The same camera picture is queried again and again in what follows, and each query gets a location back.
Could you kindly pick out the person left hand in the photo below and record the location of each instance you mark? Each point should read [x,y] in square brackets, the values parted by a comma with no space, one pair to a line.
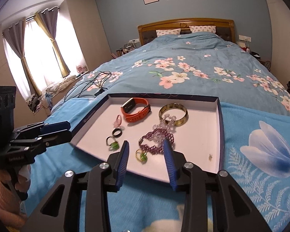
[18,180]

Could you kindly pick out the pink desk fan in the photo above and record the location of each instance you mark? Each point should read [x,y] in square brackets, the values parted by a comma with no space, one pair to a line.
[81,69]

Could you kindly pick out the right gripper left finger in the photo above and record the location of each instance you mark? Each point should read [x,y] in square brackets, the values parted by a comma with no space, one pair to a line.
[59,210]

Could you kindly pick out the tortoiseshell bangle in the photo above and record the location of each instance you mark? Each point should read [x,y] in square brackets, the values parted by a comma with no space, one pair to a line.
[173,114]

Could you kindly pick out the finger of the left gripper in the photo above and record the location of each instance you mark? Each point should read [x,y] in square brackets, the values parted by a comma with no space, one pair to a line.
[40,143]
[42,128]

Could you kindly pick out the right patterned pillow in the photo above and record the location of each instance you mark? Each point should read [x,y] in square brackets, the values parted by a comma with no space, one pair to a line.
[207,28]

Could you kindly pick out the pink sweater forearm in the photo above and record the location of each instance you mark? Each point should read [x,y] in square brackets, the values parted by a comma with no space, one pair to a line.
[10,212]

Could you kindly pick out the grey yellow curtain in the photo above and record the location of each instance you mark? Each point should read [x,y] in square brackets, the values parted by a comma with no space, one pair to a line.
[14,47]
[47,21]

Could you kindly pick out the navy shallow cardboard tray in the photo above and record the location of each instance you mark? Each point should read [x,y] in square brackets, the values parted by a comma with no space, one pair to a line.
[201,139]

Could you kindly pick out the orange smart watch band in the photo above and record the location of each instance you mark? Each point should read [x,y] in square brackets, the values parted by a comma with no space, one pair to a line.
[135,109]

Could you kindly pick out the left grey yellow curtain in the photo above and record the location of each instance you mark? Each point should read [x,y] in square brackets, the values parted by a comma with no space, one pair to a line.
[14,47]

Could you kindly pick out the right grey yellow curtain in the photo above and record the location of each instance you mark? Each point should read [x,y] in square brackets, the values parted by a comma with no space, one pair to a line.
[47,21]

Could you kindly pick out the clothes on window sill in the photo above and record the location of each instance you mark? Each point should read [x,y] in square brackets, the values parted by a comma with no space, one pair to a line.
[57,87]

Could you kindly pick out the wooden headboard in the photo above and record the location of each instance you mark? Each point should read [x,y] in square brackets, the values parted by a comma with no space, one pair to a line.
[224,28]

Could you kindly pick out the patterned pillow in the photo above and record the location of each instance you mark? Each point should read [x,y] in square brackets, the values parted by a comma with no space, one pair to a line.
[168,32]
[207,28]

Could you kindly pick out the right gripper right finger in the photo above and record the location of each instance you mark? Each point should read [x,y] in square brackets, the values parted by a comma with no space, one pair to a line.
[232,208]

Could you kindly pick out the blue floral blanket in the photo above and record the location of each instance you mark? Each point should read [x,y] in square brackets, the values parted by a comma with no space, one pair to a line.
[257,155]

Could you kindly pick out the left patterned pillow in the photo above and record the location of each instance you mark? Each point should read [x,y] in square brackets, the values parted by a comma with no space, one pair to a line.
[168,32]

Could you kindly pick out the bed with floral duvet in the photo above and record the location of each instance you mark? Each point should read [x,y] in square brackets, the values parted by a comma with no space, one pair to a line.
[200,63]

